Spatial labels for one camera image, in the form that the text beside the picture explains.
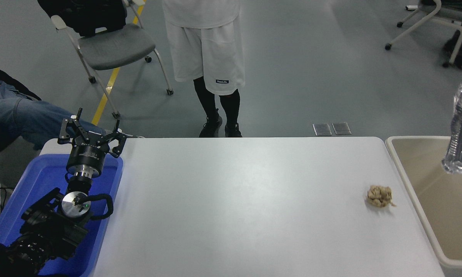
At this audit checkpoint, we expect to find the seated person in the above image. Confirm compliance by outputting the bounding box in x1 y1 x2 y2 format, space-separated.
0 65 145 160

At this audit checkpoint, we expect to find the crumpled tan paper ball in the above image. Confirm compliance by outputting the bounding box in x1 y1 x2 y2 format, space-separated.
366 185 397 209

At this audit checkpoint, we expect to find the black padded jacket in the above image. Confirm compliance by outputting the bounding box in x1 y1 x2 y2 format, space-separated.
37 0 128 38

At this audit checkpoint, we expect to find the grey seat white-frame chair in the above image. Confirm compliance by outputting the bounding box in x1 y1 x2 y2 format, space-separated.
50 0 174 119

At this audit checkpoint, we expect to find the metal floor plate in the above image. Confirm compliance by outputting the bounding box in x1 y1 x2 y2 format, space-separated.
312 123 332 136
332 122 352 135

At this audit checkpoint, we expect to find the standing person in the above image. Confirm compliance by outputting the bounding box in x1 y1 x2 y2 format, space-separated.
162 0 246 138

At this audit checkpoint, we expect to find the blue plastic tray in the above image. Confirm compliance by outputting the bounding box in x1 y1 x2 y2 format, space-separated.
0 154 124 277

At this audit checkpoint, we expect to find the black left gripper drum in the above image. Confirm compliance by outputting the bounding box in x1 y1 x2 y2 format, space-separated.
66 135 111 171

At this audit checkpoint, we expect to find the large pale bin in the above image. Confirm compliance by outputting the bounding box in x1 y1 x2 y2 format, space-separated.
385 135 462 277

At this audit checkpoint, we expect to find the white-frame wheeled chair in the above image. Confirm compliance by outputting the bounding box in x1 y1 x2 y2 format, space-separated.
385 0 462 68

